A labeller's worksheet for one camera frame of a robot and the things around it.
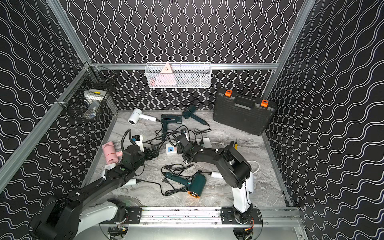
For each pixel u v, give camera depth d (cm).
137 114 112
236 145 100
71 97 76
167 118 110
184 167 90
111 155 90
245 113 93
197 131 104
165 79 88
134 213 75
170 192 82
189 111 113
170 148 97
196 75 103
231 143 102
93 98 81
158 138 103
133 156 65
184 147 74
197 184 80
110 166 88
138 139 76
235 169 50
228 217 73
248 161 53
